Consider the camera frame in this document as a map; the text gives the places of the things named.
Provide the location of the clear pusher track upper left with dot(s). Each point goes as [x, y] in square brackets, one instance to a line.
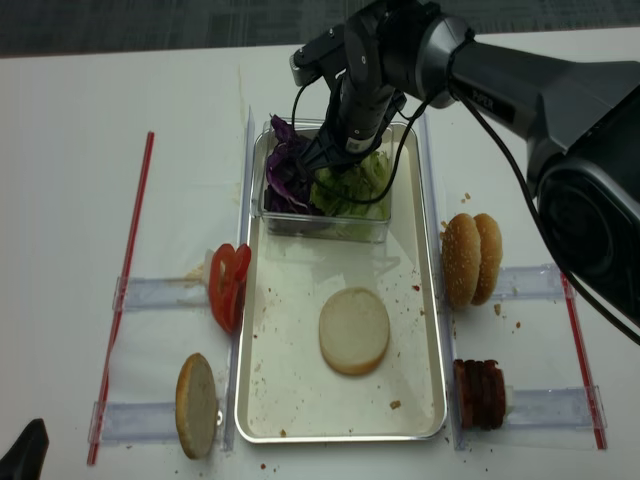
[137, 294]

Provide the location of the standing bun bottom left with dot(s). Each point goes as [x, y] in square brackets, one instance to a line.
[196, 407]

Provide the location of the clear pusher track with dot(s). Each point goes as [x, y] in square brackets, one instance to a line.
[137, 294]
[544, 282]
[132, 423]
[564, 408]

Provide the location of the red tomato slice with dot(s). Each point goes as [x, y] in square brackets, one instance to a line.
[239, 266]
[221, 286]

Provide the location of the clear pusher track lower left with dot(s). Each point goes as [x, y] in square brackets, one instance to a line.
[132, 423]

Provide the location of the sesame bun top rear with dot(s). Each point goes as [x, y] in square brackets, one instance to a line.
[491, 250]

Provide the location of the stacked brown meat patties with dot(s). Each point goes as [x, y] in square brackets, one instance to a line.
[481, 394]

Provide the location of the clear pusher track lower right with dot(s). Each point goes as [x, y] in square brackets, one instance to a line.
[564, 408]

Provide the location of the red tomato slice front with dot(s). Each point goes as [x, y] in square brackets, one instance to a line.
[221, 286]

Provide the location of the red rail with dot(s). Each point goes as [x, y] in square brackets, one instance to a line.
[99, 408]
[591, 390]

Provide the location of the red tomato slice rear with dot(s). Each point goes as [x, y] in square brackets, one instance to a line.
[239, 266]

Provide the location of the sesame bun top front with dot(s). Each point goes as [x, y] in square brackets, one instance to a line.
[461, 257]

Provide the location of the silver metal tray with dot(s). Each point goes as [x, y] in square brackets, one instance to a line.
[286, 392]

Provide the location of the clear pusher track upper right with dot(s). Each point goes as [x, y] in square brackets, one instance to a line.
[544, 282]

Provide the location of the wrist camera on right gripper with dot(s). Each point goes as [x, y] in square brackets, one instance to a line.
[324, 57]

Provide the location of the red rail right side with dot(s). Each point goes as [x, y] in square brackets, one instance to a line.
[591, 390]

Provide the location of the white pusher block patties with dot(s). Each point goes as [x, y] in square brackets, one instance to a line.
[509, 400]

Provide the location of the bun bottom on tray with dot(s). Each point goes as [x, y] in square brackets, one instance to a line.
[354, 331]

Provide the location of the purple cabbage leaves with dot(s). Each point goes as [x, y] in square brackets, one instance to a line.
[289, 188]

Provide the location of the red rail left side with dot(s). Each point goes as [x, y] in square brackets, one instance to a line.
[99, 408]

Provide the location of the sesame bun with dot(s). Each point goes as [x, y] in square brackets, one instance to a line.
[491, 250]
[461, 257]

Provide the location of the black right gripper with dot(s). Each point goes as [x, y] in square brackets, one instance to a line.
[364, 64]

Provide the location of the clear plastic salad container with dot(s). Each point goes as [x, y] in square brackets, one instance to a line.
[325, 227]

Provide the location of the clear long divider left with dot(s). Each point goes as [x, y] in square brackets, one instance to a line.
[229, 427]

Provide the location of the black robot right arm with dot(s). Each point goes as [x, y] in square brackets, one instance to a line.
[580, 122]

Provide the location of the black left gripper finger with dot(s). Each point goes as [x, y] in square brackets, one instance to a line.
[25, 459]

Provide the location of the green lettuce shreds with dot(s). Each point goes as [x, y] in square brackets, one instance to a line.
[362, 182]

